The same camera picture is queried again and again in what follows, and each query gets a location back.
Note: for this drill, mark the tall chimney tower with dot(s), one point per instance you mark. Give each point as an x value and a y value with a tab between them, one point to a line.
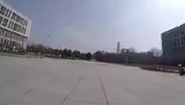
118	47

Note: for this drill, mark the white building with window rows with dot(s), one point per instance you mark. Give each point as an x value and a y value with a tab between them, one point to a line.
3	25

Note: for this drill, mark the long low dark building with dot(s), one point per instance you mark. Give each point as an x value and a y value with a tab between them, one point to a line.
130	58

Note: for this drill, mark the row of trees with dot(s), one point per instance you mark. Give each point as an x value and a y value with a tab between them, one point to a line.
60	52

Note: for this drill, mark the grey paved plaza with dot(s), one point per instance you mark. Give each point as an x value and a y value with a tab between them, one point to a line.
86	88

